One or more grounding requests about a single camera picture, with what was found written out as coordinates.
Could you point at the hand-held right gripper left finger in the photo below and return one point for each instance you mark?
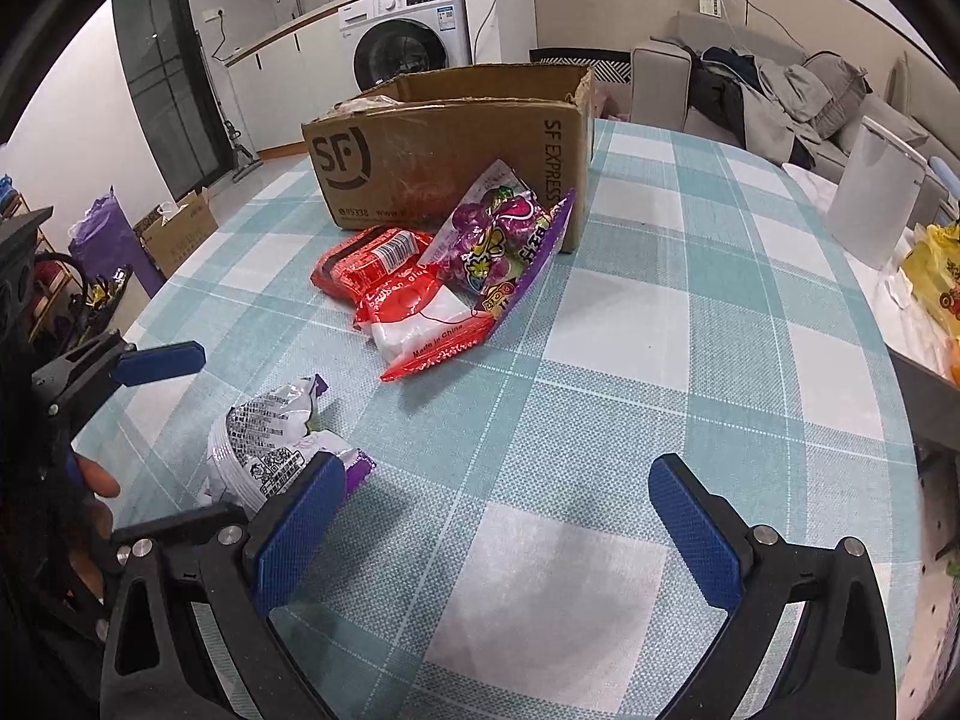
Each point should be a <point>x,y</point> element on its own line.
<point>300,532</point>

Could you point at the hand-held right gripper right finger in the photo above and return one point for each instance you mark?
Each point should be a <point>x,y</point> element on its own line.
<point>694,532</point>

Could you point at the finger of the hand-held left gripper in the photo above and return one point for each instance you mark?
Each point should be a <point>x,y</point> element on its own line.
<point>161,364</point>
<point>180,521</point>

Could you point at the white and purple snack packet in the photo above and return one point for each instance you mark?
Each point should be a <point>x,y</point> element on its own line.
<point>262,442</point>

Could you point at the brown cardboard box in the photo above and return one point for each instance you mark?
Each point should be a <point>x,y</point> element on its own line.
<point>420,157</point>

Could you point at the person's left hand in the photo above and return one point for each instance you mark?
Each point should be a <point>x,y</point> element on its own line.
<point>99,480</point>

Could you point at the small cardboard box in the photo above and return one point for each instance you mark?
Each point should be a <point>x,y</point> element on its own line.
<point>176,232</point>

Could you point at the purple plastic bag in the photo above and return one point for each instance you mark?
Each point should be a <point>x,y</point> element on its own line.
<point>97,232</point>

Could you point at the teal checked tablecloth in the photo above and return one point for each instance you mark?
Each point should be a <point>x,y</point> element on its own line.
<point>600,390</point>

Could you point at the red packet with white label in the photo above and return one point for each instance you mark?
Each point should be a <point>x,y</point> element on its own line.
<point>352,262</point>

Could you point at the floor mop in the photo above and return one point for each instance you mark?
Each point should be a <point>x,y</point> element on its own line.
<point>244,157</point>

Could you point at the red and white snack packet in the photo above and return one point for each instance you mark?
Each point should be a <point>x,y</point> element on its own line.
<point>412,315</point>

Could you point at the dark glass door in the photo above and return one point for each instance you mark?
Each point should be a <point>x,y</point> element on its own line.
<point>161,75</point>

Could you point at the white kitchen cabinet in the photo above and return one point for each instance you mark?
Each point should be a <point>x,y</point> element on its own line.
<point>300,67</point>

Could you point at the purple candy bag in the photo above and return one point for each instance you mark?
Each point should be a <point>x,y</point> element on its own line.
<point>487,240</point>

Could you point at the yellow plastic bag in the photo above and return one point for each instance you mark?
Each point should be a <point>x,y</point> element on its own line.
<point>937,277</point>

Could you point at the metal faucet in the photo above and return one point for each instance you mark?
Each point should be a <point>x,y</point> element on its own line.
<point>289,4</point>

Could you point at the white trash bin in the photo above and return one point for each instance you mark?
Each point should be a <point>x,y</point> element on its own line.
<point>874,195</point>

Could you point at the white washing machine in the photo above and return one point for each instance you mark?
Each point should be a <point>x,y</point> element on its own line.
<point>397,37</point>

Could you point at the dark jacket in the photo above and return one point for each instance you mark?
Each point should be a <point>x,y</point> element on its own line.
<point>712,97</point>

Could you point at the light blue pillow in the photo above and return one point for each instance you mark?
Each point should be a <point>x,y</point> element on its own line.
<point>945,172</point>

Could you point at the grey garment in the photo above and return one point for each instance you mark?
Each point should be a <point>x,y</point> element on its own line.
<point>780,101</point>

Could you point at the grey sofa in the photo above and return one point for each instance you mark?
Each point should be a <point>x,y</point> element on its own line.
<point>660,82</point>

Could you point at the grey pillow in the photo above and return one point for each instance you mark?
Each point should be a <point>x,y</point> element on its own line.
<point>840,86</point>

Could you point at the black patterned basket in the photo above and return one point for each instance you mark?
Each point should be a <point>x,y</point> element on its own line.
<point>607,64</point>

